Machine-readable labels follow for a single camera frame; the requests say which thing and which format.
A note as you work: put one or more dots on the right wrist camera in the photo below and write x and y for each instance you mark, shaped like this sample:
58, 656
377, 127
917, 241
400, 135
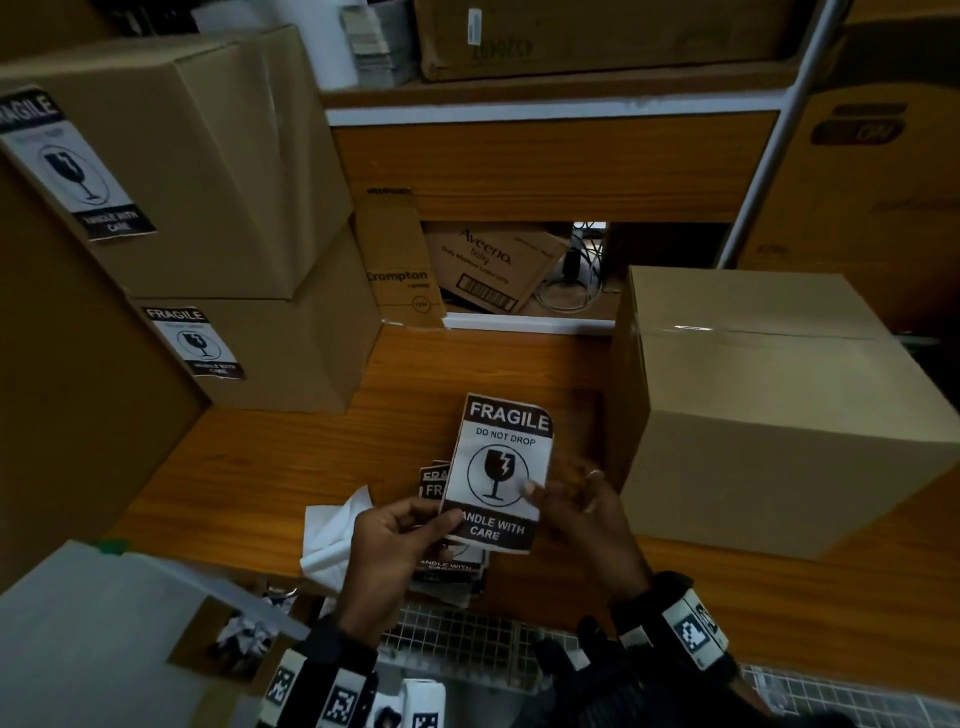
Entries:
592, 675

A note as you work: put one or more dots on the small taped cardboard box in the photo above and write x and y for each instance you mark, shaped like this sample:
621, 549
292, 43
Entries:
300, 352

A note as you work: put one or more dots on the barcode printed cardboard box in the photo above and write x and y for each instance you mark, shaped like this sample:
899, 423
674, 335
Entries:
487, 262

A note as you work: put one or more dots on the crumpled paper scraps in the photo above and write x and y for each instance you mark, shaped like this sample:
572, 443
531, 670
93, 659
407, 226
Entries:
244, 637

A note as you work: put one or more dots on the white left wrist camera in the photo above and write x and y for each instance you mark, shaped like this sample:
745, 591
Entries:
424, 709

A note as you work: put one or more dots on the person's right forearm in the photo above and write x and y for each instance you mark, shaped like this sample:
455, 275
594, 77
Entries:
750, 705

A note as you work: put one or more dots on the large cardboard box white sticker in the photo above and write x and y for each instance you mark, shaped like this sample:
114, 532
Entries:
600, 37

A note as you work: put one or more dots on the large stapled cardboard box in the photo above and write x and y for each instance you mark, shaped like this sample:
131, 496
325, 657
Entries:
210, 150

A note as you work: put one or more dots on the stack of grey cards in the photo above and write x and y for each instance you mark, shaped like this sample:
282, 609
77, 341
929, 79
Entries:
375, 52

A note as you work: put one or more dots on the left wrist tracker band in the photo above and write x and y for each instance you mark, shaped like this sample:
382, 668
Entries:
315, 690

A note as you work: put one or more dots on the flattened printed cardboard carton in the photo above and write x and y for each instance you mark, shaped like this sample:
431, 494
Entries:
390, 255

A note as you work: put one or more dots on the person's left hand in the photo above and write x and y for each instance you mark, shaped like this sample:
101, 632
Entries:
390, 555

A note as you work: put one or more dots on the right wrist tracker band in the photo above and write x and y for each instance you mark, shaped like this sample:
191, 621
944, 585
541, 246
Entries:
690, 630

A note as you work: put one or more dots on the large cardboard box dark band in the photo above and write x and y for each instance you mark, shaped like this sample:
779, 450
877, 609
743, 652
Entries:
862, 195

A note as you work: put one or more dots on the medium taped cardboard box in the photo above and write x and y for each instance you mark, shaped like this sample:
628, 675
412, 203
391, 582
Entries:
750, 450

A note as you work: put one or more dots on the white backing paper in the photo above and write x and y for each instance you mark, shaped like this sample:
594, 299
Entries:
330, 540

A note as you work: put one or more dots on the person's right hand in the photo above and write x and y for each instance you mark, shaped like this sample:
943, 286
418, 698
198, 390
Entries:
592, 532

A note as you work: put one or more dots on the fragile sticker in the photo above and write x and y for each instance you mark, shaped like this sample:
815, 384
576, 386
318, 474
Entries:
495, 450
191, 341
67, 165

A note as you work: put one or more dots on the white frame bar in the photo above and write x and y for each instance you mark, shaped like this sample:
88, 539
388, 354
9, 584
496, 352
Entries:
90, 645

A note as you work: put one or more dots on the wrist tracker band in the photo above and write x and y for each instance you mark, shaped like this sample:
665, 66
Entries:
690, 630
315, 690

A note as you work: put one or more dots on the stack of fragile stickers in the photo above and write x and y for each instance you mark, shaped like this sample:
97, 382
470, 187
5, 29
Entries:
435, 484

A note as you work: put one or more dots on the wooden shelf unit white frame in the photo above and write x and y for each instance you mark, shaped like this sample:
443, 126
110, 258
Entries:
555, 165

